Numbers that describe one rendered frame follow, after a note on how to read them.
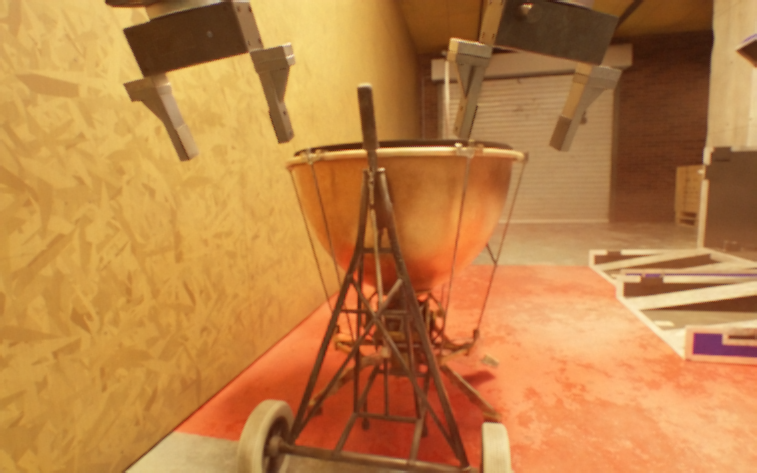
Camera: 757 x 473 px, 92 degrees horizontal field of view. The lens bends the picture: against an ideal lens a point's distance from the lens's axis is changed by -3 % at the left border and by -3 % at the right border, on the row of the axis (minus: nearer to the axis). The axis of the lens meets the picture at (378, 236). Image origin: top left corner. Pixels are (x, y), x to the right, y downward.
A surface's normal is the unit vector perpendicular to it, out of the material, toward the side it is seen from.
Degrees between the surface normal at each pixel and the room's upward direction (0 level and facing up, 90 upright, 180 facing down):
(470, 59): 114
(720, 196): 90
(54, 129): 90
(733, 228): 90
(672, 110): 90
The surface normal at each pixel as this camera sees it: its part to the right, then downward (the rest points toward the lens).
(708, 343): -0.29, 0.13
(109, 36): 0.98, 0.00
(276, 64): -0.09, 0.51
